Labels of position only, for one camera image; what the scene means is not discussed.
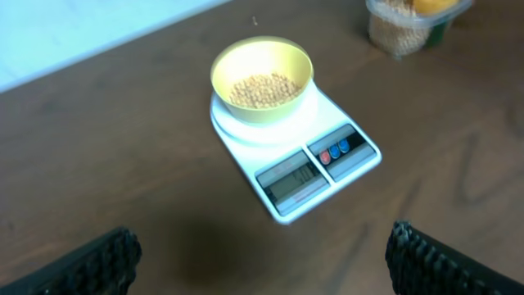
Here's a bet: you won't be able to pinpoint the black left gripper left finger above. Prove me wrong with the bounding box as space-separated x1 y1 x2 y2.
1 227 142 295

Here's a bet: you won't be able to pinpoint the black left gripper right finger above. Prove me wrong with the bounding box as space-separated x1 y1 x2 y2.
385 220 523 295

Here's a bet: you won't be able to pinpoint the yellow plastic measuring scoop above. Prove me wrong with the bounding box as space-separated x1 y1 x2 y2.
413 0 459 16

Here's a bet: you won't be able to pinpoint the white digital kitchen scale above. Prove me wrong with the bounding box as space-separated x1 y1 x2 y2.
210 83 382 225

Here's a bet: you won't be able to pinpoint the soybeans in yellow bowl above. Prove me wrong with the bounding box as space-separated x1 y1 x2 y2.
228 73 301 109

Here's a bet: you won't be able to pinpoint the pale yellow bowl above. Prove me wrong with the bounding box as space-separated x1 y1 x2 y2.
210 36 314 124

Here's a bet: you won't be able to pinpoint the clear plastic container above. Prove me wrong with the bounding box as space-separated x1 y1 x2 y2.
366 0 473 57

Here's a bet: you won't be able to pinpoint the soybeans in container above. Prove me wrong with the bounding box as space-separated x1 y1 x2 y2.
366 0 431 57

